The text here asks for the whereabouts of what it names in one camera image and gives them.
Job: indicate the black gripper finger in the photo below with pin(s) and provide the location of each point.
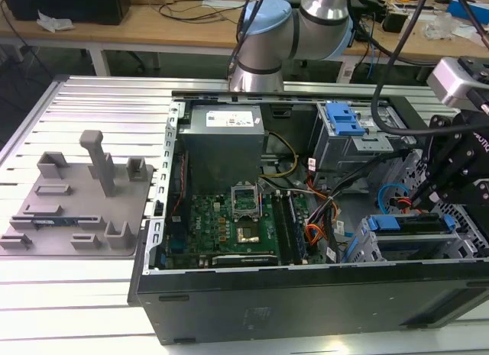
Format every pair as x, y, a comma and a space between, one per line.
454, 191
437, 156

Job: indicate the hard disk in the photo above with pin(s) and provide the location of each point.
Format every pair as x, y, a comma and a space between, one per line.
384, 222

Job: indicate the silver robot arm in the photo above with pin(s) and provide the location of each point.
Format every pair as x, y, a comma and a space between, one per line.
267, 38

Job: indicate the grey disk bay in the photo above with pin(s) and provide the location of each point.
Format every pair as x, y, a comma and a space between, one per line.
368, 246

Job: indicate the black RAM slot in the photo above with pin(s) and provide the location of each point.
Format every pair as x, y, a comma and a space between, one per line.
282, 229

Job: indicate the grey drive cage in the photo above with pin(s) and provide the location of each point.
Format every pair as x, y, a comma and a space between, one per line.
344, 152

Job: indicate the blue cage latch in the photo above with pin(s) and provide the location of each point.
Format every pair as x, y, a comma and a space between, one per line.
344, 120

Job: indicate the clear plastic bag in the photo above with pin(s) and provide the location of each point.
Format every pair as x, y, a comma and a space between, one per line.
443, 26

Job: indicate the small black device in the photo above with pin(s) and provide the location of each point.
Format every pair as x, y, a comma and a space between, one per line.
393, 21

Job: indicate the blue cardboard box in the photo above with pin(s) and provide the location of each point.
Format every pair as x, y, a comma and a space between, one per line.
468, 7

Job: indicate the installed RAM stick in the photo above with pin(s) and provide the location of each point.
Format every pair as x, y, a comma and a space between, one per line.
298, 229

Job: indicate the CPU socket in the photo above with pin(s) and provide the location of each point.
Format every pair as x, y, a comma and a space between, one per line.
247, 234

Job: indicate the grey power supply unit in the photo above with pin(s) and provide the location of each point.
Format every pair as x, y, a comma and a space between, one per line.
221, 149

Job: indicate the black graphics card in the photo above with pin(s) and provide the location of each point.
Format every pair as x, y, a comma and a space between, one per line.
244, 260

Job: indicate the black PC case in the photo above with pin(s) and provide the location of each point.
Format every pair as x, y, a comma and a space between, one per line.
267, 309

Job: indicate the green motherboard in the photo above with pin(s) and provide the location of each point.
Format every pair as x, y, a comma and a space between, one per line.
214, 225

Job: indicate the wooden desk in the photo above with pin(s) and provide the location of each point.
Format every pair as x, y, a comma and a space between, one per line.
153, 30

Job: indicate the grey parts rack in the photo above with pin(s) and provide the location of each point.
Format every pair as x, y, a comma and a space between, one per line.
76, 217

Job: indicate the RAM stick on rack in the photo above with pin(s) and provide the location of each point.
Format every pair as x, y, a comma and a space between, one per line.
57, 221

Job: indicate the black box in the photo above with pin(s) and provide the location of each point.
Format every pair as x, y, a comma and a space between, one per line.
65, 4

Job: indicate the white crumpled plastic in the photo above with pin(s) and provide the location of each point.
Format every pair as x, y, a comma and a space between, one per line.
53, 22

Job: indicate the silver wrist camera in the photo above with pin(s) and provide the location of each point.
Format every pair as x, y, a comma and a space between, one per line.
451, 80

